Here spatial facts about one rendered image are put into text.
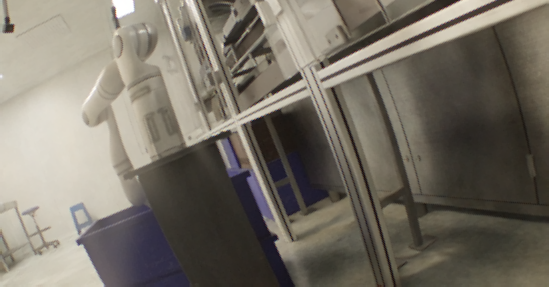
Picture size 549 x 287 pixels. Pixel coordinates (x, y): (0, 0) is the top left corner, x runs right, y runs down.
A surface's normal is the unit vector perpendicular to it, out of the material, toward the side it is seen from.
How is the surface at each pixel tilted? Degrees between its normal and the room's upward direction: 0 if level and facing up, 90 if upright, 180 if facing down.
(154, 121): 90
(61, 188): 90
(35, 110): 90
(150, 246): 90
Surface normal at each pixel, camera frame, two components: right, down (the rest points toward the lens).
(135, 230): 0.28, -0.06
